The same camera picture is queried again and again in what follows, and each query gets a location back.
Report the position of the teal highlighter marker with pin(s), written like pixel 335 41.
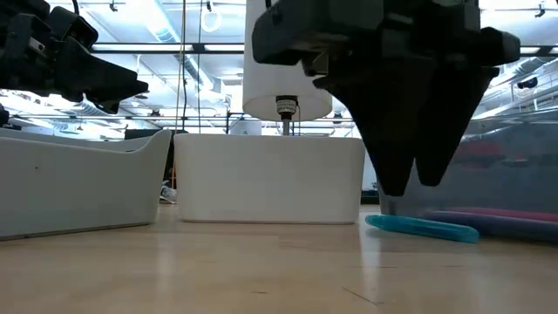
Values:
pixel 436 230

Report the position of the light grey plastic bin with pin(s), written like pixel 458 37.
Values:
pixel 65 187

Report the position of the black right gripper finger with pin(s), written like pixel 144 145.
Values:
pixel 453 113
pixel 388 122

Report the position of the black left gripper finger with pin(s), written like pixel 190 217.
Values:
pixel 96 74
pixel 111 104

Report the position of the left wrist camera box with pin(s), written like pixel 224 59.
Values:
pixel 74 26

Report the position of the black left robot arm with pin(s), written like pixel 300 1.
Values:
pixel 22 6

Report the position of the white plastic bin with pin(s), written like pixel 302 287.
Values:
pixel 261 179

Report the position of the small black ceiling spotlight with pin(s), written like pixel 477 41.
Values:
pixel 527 83

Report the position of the person's shoe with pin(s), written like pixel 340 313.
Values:
pixel 169 194

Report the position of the white hanging cylinder lamp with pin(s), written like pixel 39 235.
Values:
pixel 279 87

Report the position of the dark grey translucent bin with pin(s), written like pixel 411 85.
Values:
pixel 523 183

